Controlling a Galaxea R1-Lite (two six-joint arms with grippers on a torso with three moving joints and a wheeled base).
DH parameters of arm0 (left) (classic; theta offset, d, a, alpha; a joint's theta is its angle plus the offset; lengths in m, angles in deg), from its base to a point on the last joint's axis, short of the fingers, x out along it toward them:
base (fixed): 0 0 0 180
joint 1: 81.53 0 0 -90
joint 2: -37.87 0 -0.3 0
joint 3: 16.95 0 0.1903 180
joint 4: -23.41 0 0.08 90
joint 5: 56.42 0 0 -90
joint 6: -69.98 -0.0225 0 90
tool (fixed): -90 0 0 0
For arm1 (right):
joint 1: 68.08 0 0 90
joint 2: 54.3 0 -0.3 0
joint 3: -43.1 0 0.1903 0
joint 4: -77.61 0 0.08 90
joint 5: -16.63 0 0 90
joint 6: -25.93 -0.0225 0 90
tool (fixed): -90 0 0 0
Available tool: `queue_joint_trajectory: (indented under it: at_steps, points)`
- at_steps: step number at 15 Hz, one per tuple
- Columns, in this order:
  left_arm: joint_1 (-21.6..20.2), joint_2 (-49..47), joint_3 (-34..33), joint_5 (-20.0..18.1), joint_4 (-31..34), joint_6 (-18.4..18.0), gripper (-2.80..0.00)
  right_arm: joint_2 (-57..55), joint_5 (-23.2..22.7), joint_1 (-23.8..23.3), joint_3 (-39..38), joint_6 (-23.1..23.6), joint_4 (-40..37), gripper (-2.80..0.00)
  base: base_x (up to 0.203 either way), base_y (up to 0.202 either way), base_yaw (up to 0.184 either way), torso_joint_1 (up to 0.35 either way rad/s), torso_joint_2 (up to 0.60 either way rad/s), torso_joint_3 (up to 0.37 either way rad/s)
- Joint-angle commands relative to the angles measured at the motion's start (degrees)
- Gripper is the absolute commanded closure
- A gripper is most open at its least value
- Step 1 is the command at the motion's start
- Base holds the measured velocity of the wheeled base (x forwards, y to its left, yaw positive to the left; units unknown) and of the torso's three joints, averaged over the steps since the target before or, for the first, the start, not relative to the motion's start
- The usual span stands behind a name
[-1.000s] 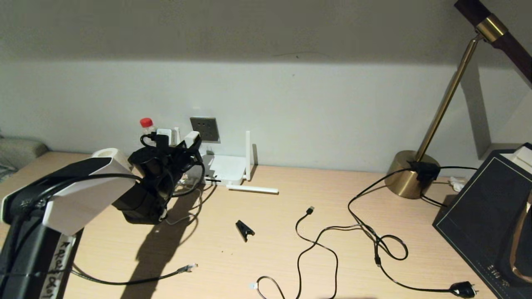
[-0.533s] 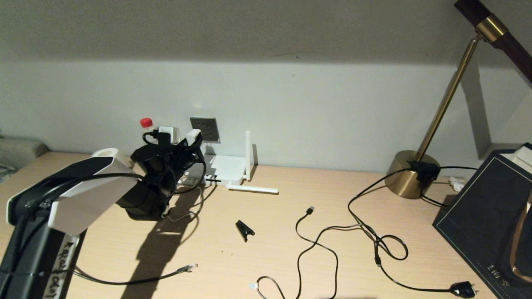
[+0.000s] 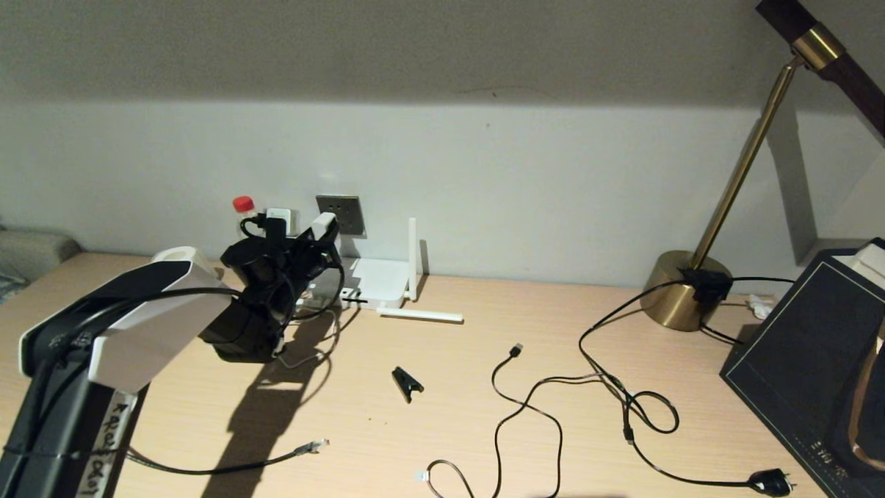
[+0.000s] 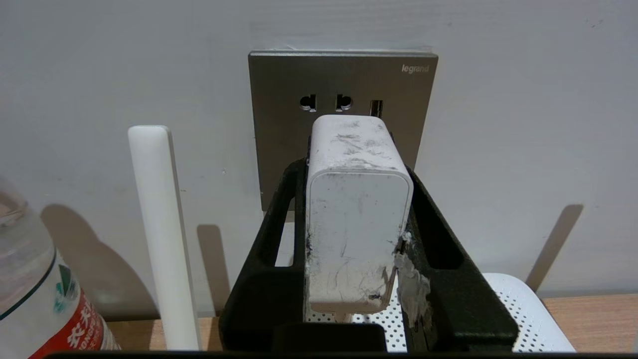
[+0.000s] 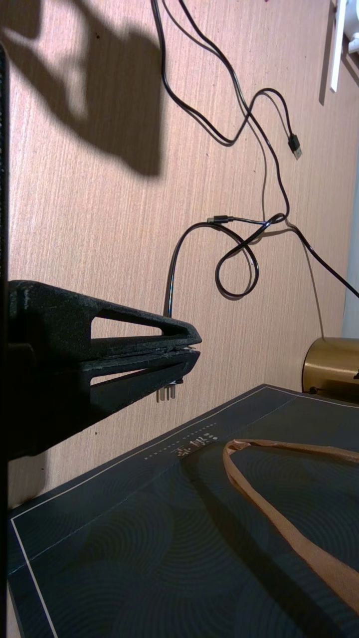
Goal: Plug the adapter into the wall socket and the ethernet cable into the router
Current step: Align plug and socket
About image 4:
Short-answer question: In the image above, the grey wall power socket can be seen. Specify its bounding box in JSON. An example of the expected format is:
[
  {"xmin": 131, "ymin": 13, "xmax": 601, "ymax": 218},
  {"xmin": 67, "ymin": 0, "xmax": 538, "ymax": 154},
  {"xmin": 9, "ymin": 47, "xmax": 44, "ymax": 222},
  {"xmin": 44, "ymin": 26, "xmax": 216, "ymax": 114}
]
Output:
[{"xmin": 248, "ymin": 49, "xmax": 439, "ymax": 212}]

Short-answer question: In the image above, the clear water bottle red cap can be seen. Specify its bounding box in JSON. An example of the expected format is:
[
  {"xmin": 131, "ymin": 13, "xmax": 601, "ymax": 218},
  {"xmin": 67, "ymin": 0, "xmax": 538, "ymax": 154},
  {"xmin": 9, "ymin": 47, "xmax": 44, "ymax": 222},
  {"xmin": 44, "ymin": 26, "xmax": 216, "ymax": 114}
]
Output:
[{"xmin": 0, "ymin": 177, "xmax": 120, "ymax": 359}]

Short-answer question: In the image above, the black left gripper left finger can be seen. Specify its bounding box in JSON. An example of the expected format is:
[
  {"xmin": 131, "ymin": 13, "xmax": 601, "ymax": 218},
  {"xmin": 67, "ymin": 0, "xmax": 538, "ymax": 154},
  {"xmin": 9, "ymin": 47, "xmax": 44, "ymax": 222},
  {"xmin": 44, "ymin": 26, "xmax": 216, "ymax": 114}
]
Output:
[{"xmin": 219, "ymin": 159, "xmax": 307, "ymax": 352}]

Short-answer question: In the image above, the white power adapter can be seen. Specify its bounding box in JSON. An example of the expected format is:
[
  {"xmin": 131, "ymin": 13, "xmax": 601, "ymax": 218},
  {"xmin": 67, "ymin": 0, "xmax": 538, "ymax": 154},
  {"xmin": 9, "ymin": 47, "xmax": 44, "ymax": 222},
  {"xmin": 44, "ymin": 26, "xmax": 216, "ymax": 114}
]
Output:
[{"xmin": 304, "ymin": 115, "xmax": 414, "ymax": 316}]

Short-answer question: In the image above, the white router with antennas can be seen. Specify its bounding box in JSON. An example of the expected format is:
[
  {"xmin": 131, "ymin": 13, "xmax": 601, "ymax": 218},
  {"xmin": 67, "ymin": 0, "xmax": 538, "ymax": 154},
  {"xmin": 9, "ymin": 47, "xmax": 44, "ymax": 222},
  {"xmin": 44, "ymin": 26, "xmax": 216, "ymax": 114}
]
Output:
[{"xmin": 127, "ymin": 125, "xmax": 578, "ymax": 352}]

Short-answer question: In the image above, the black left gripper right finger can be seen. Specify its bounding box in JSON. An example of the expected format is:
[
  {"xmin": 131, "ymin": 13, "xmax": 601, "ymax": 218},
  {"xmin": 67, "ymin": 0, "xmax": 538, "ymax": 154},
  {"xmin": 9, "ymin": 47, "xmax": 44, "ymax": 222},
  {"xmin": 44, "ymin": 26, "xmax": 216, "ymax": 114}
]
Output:
[{"xmin": 396, "ymin": 165, "xmax": 520, "ymax": 352}]

